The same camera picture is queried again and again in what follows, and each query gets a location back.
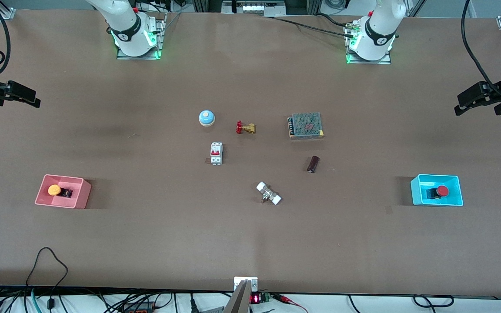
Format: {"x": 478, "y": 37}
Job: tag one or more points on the red push button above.
{"x": 442, "y": 191}

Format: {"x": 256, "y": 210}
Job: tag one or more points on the yellow push button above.
{"x": 54, "y": 190}

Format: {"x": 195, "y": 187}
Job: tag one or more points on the cyan plastic bin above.
{"x": 419, "y": 191}

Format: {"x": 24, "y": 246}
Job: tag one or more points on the pink plastic bin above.
{"x": 78, "y": 196}

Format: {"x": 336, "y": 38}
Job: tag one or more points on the metal mesh power supply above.
{"x": 307, "y": 126}

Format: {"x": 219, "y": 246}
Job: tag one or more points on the dark brown capacitor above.
{"x": 313, "y": 164}

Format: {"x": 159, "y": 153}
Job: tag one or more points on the blue dome bell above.
{"x": 206, "y": 116}

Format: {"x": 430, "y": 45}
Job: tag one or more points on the white circuit breaker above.
{"x": 216, "y": 152}

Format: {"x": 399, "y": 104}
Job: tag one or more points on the metal fitting white caps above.
{"x": 268, "y": 193}

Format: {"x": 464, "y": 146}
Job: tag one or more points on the grey rack equipment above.
{"x": 255, "y": 8}

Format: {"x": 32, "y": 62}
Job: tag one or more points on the red clip lead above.
{"x": 286, "y": 299}

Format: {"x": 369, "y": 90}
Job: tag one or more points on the red LED display module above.
{"x": 255, "y": 298}

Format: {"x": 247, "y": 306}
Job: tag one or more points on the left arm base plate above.
{"x": 385, "y": 61}

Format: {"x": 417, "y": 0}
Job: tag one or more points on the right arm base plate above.
{"x": 139, "y": 56}

